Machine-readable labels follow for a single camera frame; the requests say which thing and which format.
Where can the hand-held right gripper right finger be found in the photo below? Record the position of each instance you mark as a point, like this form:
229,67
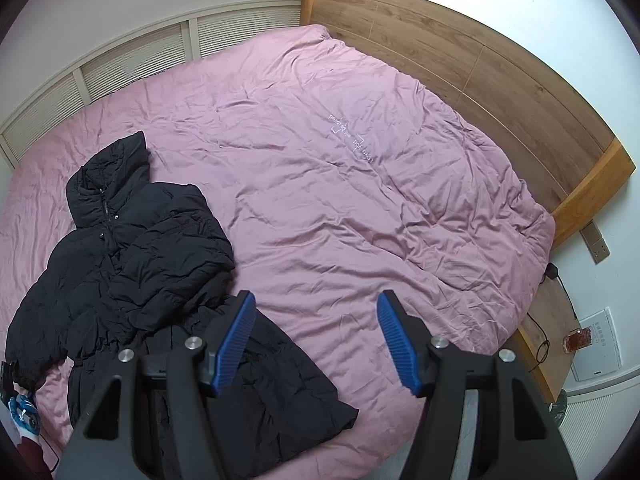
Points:
397,345

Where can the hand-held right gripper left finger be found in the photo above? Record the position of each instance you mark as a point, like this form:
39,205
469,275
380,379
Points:
234,345

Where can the black puffer jacket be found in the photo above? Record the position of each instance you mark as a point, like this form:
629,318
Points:
150,260

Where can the person's left forearm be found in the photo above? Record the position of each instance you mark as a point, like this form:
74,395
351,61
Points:
25,455

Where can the wooden nightstand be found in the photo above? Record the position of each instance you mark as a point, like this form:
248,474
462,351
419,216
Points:
555,320

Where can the pink blanket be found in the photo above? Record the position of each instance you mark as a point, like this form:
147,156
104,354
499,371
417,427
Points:
325,185

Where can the glass cup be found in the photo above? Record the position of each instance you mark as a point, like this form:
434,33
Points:
577,341

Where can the white ribbed radiator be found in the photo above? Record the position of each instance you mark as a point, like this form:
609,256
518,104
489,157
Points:
585,425

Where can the wooden headboard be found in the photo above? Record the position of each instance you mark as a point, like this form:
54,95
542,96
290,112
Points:
450,50

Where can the white wall box cover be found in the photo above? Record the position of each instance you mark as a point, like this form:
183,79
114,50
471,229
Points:
600,362

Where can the grey wall socket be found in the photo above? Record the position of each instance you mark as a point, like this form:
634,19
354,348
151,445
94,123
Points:
596,245

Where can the white louvered wall panel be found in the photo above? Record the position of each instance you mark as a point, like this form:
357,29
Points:
125,65

